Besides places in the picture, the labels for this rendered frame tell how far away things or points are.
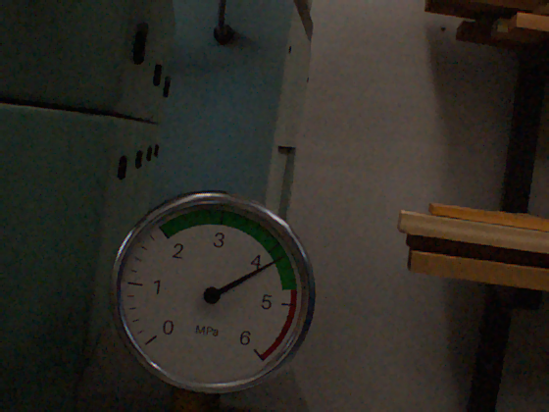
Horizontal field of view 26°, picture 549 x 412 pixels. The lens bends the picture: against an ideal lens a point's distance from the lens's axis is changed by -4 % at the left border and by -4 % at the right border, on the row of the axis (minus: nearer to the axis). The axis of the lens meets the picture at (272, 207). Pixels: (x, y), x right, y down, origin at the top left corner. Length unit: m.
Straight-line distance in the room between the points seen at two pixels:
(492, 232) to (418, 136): 0.54
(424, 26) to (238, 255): 2.50
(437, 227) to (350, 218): 0.52
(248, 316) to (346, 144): 2.47
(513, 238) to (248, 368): 2.01
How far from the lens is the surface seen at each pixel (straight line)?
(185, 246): 0.37
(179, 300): 0.37
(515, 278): 2.37
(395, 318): 2.87
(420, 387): 2.90
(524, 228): 2.44
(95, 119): 0.43
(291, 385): 0.46
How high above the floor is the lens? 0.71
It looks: 3 degrees down
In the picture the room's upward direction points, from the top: 8 degrees clockwise
